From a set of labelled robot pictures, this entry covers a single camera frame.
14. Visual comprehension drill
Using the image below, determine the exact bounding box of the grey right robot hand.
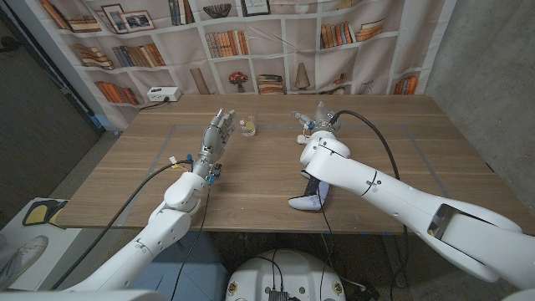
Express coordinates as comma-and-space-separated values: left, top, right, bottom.
291, 101, 342, 137

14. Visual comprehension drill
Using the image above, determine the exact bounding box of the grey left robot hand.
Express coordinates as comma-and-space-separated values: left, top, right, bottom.
191, 108, 237, 179

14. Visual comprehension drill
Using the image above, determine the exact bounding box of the clear glass cup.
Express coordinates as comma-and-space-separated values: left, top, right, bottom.
238, 111, 257, 138

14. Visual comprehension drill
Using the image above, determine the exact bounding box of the white power strip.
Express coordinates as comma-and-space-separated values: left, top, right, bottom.
146, 86, 182, 103

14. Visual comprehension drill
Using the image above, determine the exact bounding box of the grey tape outline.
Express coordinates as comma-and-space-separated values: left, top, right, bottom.
116, 123, 451, 229

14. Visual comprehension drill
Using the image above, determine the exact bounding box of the printed bookshelf backdrop cloth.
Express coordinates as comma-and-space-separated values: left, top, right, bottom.
39, 0, 456, 130

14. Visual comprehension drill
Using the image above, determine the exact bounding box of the white game controller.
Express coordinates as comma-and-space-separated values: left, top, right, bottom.
288, 169, 331, 212

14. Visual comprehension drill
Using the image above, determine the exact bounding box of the blue floor pad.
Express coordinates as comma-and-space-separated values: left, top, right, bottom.
133, 232, 229, 301

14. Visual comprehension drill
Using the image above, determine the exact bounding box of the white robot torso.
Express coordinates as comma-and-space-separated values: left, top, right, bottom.
224, 249, 347, 301

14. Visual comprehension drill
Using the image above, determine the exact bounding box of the white sheet with yellow shape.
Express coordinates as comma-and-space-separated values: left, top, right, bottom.
0, 197, 122, 292

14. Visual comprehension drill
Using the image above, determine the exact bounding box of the white shoe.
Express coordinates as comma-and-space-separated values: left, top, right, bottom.
0, 235, 49, 289

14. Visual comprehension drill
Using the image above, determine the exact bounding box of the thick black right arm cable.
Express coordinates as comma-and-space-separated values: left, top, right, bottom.
329, 110, 415, 301

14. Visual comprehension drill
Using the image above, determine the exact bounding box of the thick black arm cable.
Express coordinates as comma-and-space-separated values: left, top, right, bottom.
49, 160, 193, 292
329, 110, 415, 301

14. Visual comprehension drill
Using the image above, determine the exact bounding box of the black power strip cord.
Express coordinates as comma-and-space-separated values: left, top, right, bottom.
139, 98, 171, 112

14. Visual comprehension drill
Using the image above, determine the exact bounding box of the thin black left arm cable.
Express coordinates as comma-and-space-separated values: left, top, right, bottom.
170, 183, 212, 301

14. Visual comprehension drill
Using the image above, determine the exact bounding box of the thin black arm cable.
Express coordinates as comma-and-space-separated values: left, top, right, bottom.
170, 183, 212, 301
316, 183, 335, 301

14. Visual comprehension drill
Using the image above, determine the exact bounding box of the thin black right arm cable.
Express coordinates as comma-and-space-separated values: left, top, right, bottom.
316, 183, 335, 301

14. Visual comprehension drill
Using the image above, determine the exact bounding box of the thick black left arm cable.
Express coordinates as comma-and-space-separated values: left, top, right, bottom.
49, 160, 193, 292

